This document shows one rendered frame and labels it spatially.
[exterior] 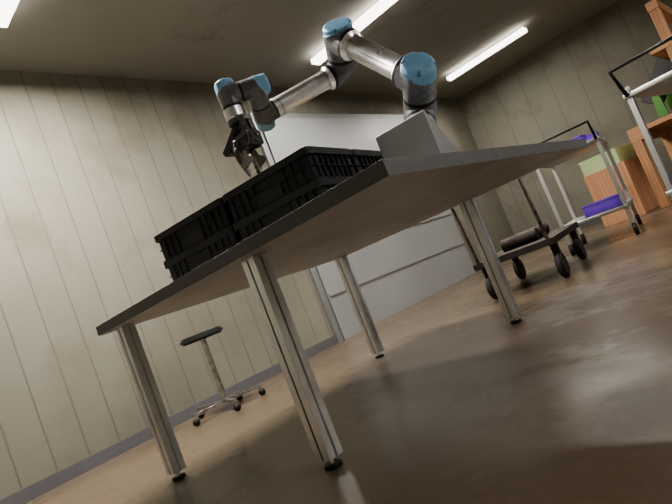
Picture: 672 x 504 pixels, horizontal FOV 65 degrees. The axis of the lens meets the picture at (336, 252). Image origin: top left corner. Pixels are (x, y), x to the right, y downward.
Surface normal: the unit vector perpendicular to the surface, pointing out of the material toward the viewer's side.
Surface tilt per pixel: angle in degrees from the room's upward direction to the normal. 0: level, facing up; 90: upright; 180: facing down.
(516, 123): 90
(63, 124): 90
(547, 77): 90
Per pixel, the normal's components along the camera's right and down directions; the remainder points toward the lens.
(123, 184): 0.69, -0.32
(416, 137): -0.56, 0.16
